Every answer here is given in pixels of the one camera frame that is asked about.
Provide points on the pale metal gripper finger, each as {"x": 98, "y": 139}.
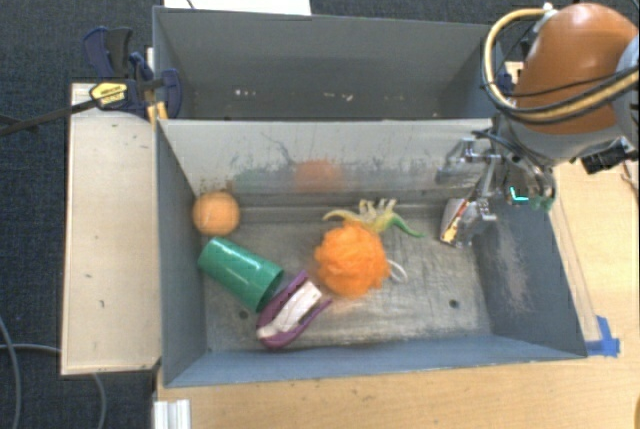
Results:
{"x": 462, "y": 222}
{"x": 457, "y": 162}

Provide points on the yellow-green rubber toy animal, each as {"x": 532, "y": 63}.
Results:
{"x": 385, "y": 217}

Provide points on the grey metal bin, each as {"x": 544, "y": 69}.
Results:
{"x": 430, "y": 307}

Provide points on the orange mesh bath sponge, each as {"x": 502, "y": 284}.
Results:
{"x": 350, "y": 262}

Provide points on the green plastic cup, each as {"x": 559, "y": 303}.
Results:
{"x": 237, "y": 269}

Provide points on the orange ball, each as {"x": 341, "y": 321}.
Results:
{"x": 216, "y": 213}

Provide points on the pale wood flat board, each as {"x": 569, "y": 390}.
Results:
{"x": 110, "y": 242}

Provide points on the black cylinder on white bracket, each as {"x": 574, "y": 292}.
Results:
{"x": 605, "y": 157}

